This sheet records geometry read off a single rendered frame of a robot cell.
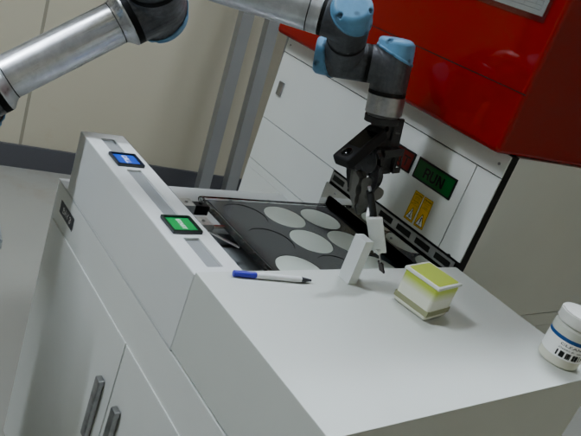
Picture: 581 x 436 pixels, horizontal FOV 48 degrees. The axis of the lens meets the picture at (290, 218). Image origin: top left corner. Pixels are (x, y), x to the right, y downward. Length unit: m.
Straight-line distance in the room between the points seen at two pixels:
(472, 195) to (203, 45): 2.43
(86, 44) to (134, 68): 2.19
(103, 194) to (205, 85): 2.41
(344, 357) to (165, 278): 0.33
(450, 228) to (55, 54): 0.86
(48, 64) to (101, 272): 0.41
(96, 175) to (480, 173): 0.77
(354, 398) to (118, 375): 0.52
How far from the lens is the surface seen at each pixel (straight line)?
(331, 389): 0.86
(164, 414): 1.10
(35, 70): 1.37
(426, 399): 0.94
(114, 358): 1.26
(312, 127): 1.77
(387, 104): 1.32
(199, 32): 3.59
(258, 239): 1.33
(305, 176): 1.77
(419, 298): 1.12
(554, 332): 1.21
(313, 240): 1.42
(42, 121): 3.57
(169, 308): 1.07
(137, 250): 1.17
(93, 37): 1.37
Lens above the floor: 1.44
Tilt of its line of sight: 21 degrees down
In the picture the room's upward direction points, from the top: 20 degrees clockwise
